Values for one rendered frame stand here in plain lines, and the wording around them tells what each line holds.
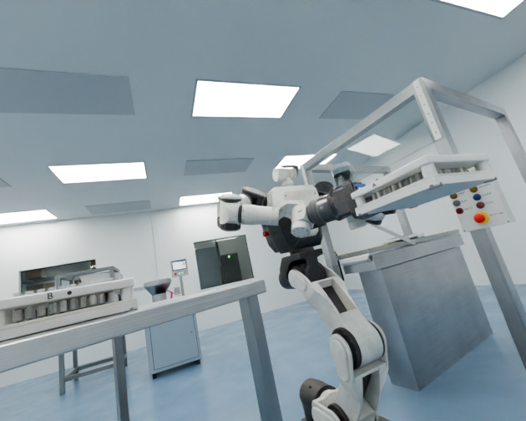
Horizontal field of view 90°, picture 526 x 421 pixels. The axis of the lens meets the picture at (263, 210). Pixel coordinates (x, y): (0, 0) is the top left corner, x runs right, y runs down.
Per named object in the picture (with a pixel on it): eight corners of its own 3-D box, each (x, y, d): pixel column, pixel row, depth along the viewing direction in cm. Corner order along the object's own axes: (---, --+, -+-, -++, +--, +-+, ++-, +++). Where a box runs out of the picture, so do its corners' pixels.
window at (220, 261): (199, 291, 620) (192, 242, 647) (199, 291, 621) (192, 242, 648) (254, 278, 672) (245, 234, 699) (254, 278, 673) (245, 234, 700)
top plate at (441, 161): (490, 159, 67) (487, 152, 67) (428, 162, 56) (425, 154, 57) (407, 193, 88) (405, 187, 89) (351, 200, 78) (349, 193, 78)
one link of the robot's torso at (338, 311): (346, 380, 94) (285, 283, 128) (381, 363, 101) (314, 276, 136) (361, 357, 86) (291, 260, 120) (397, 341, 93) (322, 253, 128)
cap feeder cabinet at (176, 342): (149, 381, 307) (142, 313, 325) (151, 369, 358) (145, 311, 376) (204, 363, 331) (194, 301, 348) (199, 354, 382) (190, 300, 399)
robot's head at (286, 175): (275, 187, 134) (271, 171, 135) (292, 186, 138) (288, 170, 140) (280, 182, 128) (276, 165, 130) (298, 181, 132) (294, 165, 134)
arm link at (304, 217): (315, 192, 88) (286, 204, 94) (316, 218, 81) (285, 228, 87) (331, 211, 95) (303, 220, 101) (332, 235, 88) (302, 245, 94)
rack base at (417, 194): (498, 178, 65) (494, 169, 66) (437, 185, 55) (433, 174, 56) (412, 207, 87) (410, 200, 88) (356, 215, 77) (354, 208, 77)
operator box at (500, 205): (511, 222, 104) (484, 162, 110) (462, 232, 118) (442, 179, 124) (516, 221, 107) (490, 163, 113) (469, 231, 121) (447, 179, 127)
